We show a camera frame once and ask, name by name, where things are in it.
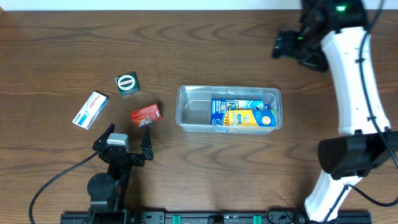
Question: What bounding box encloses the clear plastic container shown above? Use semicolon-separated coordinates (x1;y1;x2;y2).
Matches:
175;85;283;134

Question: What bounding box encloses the green Zam-Buk box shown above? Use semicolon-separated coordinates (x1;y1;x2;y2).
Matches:
115;72;140;96

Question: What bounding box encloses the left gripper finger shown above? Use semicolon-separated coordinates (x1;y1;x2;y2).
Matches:
93;123;115;152
141;127;154;161

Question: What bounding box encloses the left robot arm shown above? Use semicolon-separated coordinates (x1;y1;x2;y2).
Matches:
87;124;154;223

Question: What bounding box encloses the blue Kool Fever box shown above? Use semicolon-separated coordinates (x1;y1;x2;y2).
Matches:
211;99;272;126

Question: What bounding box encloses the yellow Woods box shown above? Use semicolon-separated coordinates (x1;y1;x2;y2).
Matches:
224;110;276;127

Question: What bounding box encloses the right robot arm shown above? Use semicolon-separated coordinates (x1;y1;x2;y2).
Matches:
272;0;397;223

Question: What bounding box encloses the red ActiFast box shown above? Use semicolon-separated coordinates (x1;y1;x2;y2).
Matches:
130;103;162;128

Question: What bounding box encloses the white Panadol box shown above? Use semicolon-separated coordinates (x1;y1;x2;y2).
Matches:
72;91;109;130

